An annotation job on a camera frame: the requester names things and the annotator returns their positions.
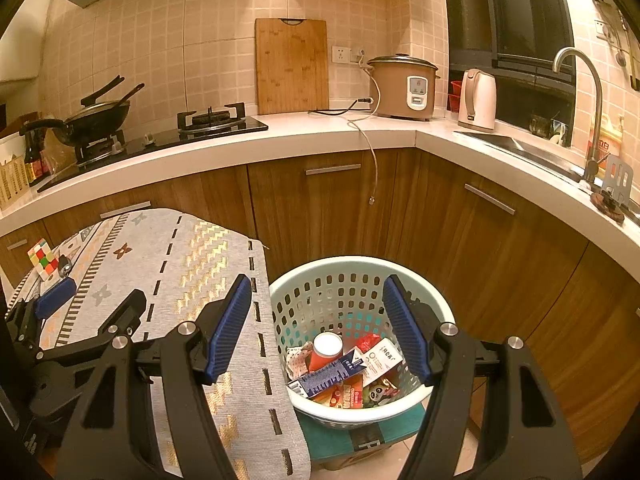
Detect red and white paper cup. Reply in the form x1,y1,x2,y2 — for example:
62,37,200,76
306,332,345,372

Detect glass jar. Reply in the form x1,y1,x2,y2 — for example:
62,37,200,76
530,115,568,143

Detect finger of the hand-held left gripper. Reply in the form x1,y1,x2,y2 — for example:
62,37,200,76
37,287,148,362
5,277,77,332

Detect metal wall rack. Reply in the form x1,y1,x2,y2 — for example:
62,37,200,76
590,0,640,91

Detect white dotted paper napkin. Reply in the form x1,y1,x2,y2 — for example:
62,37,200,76
286,342,315,378

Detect white electric kettle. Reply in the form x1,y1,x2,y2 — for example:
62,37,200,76
457,68,497,132

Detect black power cable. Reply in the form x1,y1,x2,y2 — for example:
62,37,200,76
307,97,373,116

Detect beige rice cooker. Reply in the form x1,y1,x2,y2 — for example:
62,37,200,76
367,53,441,122

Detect pale green plastic basket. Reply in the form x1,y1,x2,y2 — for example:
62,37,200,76
269,256,457,423

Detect panda print packet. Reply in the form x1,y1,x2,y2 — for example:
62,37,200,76
362,379,399,407

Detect colourful puzzle cube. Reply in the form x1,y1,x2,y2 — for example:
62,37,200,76
26,239,60,281

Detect black wok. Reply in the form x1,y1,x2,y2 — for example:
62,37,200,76
20,101,132,147

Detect teal stool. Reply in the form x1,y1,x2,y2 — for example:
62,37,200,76
300,400,436,471

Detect wooden cutting board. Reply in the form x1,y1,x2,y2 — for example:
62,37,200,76
255,17,330,116

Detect dark sauce bottle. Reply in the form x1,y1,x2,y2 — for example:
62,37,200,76
38,132,53,181
24,130,41,186

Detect metal faucet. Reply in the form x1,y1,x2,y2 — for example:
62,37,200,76
552,47,603,186

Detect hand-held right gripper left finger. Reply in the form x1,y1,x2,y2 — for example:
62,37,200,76
59,274,253,480

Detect brown scrubber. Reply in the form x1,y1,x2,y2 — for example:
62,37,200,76
590,192,626,223

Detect white power cable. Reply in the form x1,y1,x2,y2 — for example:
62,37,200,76
346,47,382,206

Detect blue and white milk carton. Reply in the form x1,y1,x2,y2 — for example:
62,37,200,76
287,349,368,401

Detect slotted metal holder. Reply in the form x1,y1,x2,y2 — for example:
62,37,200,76
602,155,635,208

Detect red labelled flat box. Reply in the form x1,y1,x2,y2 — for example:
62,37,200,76
320,382,365,409

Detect dark window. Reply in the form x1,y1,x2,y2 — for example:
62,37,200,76
440,0,576,131

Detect steel sink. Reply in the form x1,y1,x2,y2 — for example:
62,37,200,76
455,130,586,181

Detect white printed carton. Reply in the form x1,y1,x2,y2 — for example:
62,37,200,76
357,337,405,388

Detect orange packet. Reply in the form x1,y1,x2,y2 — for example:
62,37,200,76
587,115,626,161

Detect wooden kitchen base cabinets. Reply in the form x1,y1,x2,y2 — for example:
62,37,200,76
0,145,640,461

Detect red snack packet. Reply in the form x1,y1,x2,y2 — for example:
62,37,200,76
357,332,386,356

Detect black gas stove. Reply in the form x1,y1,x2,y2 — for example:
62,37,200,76
37,102,269,193

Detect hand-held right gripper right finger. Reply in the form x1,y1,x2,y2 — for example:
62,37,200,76
382,274,583,480

